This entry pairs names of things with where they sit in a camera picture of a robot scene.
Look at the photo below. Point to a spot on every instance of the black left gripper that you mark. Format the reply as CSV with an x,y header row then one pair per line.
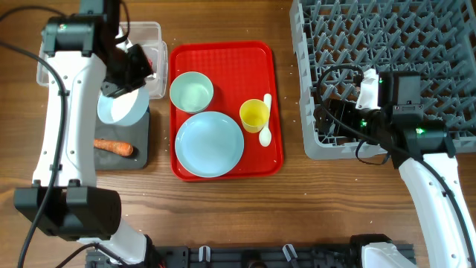
x,y
144,69

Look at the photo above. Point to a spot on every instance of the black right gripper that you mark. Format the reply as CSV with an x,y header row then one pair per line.
x,y
326,118

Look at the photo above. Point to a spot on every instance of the light blue bowl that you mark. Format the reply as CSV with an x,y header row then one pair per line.
x,y
125,110

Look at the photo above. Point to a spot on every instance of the mint green bowl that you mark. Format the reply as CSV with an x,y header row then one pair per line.
x,y
191,92

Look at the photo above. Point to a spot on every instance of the orange carrot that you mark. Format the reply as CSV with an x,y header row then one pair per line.
x,y
120,148

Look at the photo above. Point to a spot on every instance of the yellow plastic cup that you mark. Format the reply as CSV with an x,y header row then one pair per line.
x,y
254,114

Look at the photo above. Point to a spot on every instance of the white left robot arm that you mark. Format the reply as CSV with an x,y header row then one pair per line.
x,y
64,199

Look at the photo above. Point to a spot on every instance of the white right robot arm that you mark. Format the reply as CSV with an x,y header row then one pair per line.
x,y
389,113

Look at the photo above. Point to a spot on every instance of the clear plastic waste bin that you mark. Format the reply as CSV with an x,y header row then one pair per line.
x,y
156,56

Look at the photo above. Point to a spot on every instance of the grey dishwasher rack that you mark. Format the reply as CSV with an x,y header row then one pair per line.
x,y
434,38

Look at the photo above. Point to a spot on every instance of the black tray bin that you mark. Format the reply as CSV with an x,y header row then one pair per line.
x,y
109,130

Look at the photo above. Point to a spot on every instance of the white plastic spoon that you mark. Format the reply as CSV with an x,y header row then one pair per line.
x,y
265,135

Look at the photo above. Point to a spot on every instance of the light blue plate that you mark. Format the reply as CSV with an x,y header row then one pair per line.
x,y
209,144

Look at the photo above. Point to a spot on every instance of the red serving tray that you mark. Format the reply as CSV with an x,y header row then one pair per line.
x,y
239,71

